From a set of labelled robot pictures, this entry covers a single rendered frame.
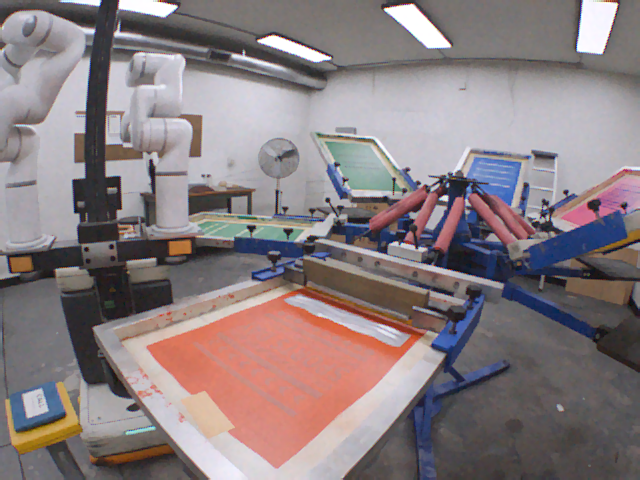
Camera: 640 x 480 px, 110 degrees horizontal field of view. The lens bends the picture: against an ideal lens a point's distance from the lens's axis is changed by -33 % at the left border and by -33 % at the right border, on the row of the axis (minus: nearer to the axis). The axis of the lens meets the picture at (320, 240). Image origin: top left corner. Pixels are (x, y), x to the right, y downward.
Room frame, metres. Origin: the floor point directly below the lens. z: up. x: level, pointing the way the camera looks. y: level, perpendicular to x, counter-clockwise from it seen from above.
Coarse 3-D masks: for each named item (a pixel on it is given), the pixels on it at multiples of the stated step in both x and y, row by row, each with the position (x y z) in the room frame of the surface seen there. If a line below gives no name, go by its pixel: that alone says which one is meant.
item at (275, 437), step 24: (360, 312) 0.79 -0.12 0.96; (360, 336) 0.66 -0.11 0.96; (384, 360) 0.56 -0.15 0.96; (240, 384) 0.46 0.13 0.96; (360, 384) 0.48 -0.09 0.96; (240, 408) 0.40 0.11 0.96; (264, 408) 0.40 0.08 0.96; (312, 408) 0.41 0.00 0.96; (336, 408) 0.42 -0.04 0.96; (240, 432) 0.34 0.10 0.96; (264, 432) 0.35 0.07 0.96; (288, 432) 0.35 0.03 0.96; (312, 432) 0.36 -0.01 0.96; (264, 456) 0.30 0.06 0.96; (288, 456) 0.31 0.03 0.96
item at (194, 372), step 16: (304, 288) 0.93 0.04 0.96; (272, 304) 0.81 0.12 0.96; (288, 304) 0.81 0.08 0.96; (336, 304) 0.83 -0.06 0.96; (224, 320) 0.69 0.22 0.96; (240, 320) 0.70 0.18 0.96; (320, 320) 0.73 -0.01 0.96; (176, 336) 0.59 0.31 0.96; (192, 336) 0.60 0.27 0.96; (208, 336) 0.61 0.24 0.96; (160, 352) 0.52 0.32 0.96; (176, 352) 0.53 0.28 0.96; (192, 352) 0.54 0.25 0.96; (176, 368) 0.48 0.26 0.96; (192, 368) 0.49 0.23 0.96; (208, 368) 0.50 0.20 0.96; (192, 384) 0.44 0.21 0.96; (208, 384) 0.45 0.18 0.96
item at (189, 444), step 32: (224, 288) 0.81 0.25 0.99; (256, 288) 0.86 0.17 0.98; (128, 320) 0.57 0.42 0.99; (160, 320) 0.62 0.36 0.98; (128, 352) 0.46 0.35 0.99; (128, 384) 0.38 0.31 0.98; (416, 384) 0.44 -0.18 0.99; (160, 416) 0.32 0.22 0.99; (384, 416) 0.36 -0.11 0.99; (192, 448) 0.27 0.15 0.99; (352, 448) 0.30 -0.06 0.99
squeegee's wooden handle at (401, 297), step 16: (320, 272) 0.87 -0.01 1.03; (336, 272) 0.84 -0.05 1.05; (352, 272) 0.81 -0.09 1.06; (336, 288) 0.84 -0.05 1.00; (352, 288) 0.80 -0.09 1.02; (368, 288) 0.77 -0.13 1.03; (384, 288) 0.75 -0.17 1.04; (400, 288) 0.72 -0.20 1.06; (416, 288) 0.71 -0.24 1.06; (384, 304) 0.74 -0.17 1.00; (400, 304) 0.72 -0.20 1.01; (416, 304) 0.69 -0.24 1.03
